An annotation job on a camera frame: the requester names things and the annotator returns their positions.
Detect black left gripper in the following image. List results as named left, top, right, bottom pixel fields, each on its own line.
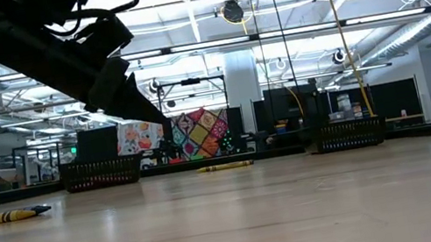
left=0, top=0, right=169, bottom=153

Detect black slotted plastic basket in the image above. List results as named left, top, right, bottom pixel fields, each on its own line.
left=300, top=113, right=390, bottom=159
left=57, top=150, right=148, bottom=196

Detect blue crayon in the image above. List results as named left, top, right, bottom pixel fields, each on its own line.
left=32, top=203, right=53, bottom=216

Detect floral cloth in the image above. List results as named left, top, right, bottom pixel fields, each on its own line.
left=112, top=117, right=172, bottom=173

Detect black screen panel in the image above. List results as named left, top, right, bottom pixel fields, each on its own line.
left=74, top=124, right=124, bottom=165

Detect black metal rig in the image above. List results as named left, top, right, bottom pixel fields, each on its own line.
left=152, top=72, right=240, bottom=166

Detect colourful patchwork quilt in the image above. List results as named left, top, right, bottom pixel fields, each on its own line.
left=168, top=103, right=236, bottom=163

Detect white building column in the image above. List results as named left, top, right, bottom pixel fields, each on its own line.
left=220, top=46, right=273, bottom=156

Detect long ceiling light bar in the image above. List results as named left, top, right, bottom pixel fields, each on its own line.
left=0, top=0, right=431, bottom=89

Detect blue box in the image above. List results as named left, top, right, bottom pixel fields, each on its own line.
left=272, top=122, right=289, bottom=136

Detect black cabinet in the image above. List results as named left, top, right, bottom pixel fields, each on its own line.
left=249, top=79, right=338, bottom=153

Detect stacked plastic containers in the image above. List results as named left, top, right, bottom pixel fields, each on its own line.
left=334, top=88, right=372, bottom=123

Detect black partition panel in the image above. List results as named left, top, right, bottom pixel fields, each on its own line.
left=325, top=75, right=425, bottom=131

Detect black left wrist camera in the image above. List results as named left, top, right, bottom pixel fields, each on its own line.
left=84, top=13, right=138, bottom=63

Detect black ceiling cable reel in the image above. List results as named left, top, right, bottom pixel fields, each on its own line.
left=219, top=0, right=247, bottom=27

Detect black hanging cable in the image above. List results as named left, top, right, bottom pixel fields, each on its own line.
left=248, top=0, right=273, bottom=96

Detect black aluminium table frame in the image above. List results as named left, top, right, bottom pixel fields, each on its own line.
left=0, top=113, right=431, bottom=217

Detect black white cable reel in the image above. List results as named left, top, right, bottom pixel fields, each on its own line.
left=329, top=46, right=349, bottom=67

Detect yellow power cable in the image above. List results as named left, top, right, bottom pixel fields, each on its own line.
left=321, top=0, right=377, bottom=124

